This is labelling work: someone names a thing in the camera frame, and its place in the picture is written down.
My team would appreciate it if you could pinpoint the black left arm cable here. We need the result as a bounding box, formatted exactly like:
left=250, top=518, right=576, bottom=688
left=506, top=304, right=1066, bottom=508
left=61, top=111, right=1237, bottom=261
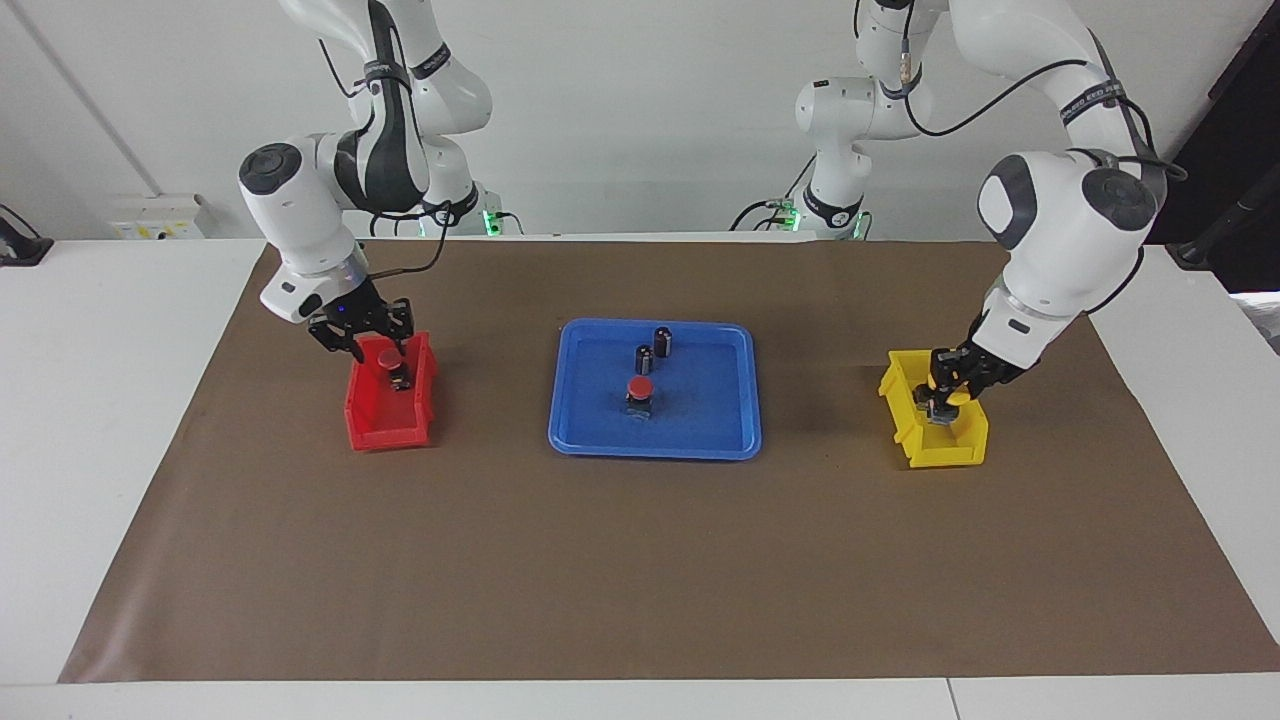
left=895, top=40, right=1189, bottom=316

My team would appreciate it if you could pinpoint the white wall socket box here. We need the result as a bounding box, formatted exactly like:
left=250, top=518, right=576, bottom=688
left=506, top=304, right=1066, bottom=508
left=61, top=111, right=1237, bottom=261
left=108, top=193, right=216, bottom=241

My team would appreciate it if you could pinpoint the black clamp mount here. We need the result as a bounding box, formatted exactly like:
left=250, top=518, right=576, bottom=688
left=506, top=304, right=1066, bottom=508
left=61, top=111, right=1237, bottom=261
left=0, top=205, right=53, bottom=267

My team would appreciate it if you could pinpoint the black left base cable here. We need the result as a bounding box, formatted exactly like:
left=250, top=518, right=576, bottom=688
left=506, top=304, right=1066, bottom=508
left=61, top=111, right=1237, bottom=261
left=728, top=155, right=816, bottom=233

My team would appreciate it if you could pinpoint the black equipment stand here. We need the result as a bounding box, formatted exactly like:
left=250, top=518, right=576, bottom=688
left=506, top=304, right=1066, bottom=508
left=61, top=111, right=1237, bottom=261
left=1150, top=0, right=1280, bottom=293

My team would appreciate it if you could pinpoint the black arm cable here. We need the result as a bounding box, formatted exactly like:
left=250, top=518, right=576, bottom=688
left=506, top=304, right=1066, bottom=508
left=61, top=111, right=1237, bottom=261
left=895, top=40, right=1189, bottom=316
left=318, top=38, right=456, bottom=279

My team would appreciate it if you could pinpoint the blue plastic tray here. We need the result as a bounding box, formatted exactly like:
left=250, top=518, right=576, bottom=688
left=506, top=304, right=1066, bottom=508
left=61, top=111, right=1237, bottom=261
left=547, top=318, right=764, bottom=462

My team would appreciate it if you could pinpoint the red plastic bin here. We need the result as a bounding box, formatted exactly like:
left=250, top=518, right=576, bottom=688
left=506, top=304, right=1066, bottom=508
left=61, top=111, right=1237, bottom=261
left=344, top=332, right=441, bottom=453

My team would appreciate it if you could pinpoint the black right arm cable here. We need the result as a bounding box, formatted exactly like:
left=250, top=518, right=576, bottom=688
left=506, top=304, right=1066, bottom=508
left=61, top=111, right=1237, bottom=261
left=318, top=38, right=456, bottom=279

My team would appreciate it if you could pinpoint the brown table mat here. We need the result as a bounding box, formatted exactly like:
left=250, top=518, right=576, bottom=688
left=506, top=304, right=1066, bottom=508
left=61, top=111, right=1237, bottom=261
left=58, top=238, right=1280, bottom=684

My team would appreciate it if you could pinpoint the yellow plastic bin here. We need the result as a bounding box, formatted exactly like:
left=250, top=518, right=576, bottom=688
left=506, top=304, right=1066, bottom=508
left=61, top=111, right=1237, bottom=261
left=878, top=348, right=990, bottom=470

